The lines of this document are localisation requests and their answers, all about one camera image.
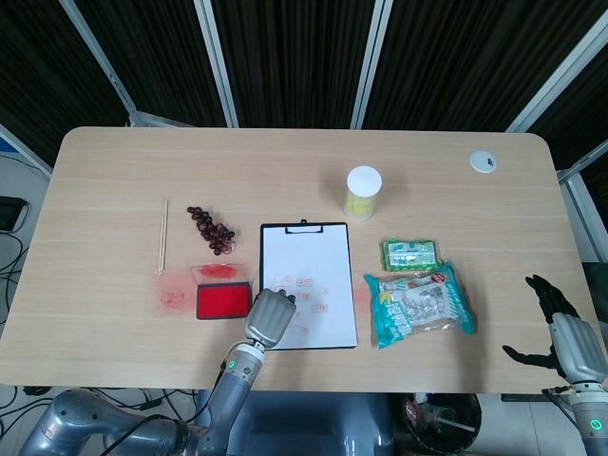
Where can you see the teal snack bag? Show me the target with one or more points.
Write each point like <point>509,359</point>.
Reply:
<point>418,304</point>

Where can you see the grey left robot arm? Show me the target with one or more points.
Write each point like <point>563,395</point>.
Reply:
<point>228,394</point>

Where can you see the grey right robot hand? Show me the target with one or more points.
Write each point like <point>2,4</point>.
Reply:
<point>577,342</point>

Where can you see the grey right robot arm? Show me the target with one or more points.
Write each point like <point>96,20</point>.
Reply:
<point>591,418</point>

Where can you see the black clipboard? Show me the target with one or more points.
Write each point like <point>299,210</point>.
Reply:
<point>260,266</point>

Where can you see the clear tennis ball tube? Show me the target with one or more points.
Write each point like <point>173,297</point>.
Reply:
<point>364,183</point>

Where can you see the red ink pad case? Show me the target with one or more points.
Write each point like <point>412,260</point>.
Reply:
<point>222,301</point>

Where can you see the white partition post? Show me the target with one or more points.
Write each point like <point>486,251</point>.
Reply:
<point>560,71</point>
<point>373,62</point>
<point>216,62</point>
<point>102,62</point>

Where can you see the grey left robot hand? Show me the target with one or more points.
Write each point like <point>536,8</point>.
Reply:
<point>268,316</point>

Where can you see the black trash bin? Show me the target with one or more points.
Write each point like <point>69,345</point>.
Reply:
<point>442,423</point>

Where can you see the black box device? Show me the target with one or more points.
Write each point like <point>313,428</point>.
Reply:
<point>10,214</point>

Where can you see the dark purple grape bunch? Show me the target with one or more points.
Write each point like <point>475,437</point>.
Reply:
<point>211,230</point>

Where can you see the green tissue pack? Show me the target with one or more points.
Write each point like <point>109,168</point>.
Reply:
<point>409,254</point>

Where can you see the white stamped paper sheet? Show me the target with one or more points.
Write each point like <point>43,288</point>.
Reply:
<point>309,256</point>

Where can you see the wooden chopstick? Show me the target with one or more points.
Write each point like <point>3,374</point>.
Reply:
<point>165,233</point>
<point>161,237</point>

